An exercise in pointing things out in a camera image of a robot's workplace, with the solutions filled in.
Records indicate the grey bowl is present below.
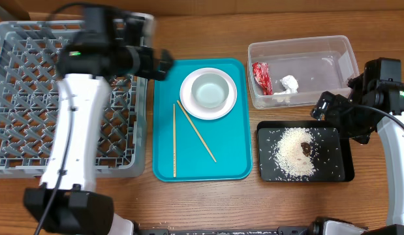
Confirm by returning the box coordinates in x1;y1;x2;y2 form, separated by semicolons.
191;73;229;108

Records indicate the brown food scrap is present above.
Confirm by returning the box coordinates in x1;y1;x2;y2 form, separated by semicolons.
300;142;312;157

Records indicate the teal plastic tray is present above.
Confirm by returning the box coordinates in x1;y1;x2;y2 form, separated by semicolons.
153;58;253;182

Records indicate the black plastic tray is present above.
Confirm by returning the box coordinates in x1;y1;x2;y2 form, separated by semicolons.
256;120;355;183

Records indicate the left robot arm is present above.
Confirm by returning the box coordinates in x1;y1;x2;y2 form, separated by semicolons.
23;3;174;235

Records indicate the white rice pile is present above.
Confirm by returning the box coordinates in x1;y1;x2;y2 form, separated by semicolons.
260;126;343;181

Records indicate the clear plastic bin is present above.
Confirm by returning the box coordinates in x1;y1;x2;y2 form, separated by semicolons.
247;35;359;110

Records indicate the white tissue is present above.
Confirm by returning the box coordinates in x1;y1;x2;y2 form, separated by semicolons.
273;75;299;102

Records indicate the pink small plate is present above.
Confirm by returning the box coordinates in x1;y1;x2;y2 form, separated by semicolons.
131;12;156;47

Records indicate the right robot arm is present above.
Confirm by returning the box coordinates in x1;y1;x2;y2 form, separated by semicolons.
309;57;404;235

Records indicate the large white plate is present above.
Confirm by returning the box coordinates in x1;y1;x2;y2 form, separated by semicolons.
179;68;238;120

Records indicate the grey plastic dish rack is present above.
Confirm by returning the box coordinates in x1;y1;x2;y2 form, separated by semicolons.
0;20;147;178

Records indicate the red snack wrapper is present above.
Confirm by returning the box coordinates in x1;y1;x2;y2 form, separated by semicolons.
252;62;273;95

